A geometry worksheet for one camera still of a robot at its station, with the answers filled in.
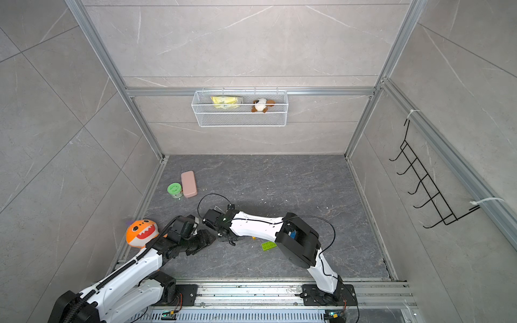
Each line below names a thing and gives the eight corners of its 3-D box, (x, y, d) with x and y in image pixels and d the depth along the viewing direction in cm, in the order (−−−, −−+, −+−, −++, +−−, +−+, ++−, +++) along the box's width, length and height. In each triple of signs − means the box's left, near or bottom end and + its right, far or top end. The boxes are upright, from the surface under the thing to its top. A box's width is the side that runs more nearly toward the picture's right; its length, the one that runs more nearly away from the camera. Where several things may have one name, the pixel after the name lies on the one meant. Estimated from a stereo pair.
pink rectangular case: (185, 198, 103) (183, 195, 101) (182, 176, 113) (180, 173, 111) (198, 194, 105) (197, 191, 103) (194, 173, 115) (193, 170, 112)
